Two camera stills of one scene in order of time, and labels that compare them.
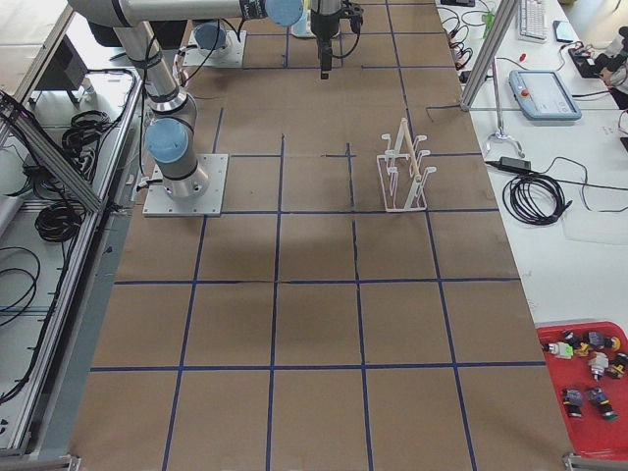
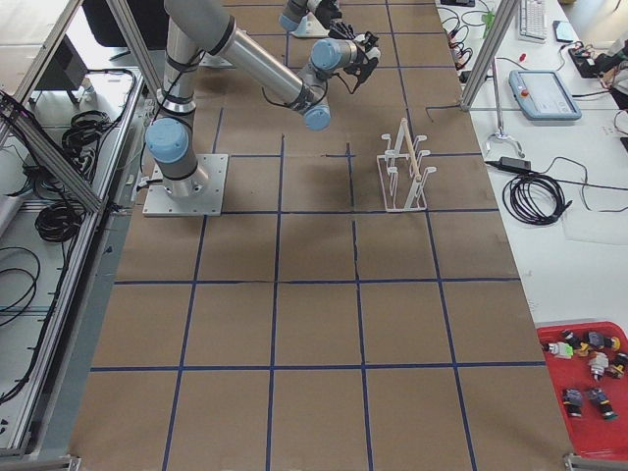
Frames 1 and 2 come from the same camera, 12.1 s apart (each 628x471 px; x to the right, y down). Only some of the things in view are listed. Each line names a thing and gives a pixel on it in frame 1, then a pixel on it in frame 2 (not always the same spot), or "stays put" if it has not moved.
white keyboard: (532, 22) stays put
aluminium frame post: (506, 12) stays put
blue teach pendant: (542, 95) stays put
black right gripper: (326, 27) → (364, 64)
